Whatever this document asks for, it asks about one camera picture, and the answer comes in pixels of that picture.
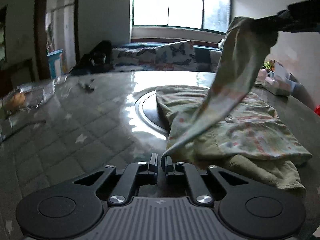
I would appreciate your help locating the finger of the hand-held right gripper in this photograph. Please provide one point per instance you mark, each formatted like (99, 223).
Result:
(277, 21)

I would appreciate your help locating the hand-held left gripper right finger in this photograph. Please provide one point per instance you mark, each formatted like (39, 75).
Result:
(168, 167)

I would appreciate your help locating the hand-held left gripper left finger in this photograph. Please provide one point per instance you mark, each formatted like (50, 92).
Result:
(153, 163)

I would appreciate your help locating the green patterned garment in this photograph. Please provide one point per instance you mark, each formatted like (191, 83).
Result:
(237, 120)

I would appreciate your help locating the round black induction cooker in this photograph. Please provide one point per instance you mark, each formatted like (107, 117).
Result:
(150, 110)

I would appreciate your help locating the pink tissue pack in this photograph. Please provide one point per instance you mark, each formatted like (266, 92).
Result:
(263, 77)

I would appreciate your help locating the open tissue pack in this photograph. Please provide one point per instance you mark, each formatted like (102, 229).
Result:
(278, 80)

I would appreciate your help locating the grey cushion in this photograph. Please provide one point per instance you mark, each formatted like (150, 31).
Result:
(215, 61)

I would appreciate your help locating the teal sofa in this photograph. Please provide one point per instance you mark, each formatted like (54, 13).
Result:
(202, 55)

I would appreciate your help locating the red plastic stool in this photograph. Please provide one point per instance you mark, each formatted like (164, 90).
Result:
(317, 110)

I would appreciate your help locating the black pen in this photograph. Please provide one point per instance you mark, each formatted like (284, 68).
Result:
(86, 86)

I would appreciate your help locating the green framed window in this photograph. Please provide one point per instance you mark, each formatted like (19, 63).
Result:
(175, 2)

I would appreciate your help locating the black bag on sofa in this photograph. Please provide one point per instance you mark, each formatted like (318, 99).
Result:
(96, 57)

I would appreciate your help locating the clear plastic food container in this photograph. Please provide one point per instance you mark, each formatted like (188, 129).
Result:
(37, 92)

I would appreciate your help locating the blue white box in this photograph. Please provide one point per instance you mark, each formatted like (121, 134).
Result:
(55, 63)

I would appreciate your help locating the orange bread roll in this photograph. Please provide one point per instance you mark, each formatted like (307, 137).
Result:
(18, 98)

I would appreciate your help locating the dark wooden cabinet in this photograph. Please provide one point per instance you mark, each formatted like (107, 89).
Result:
(15, 75)

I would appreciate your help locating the dark wooden door frame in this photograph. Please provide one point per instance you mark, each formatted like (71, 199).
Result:
(40, 30)

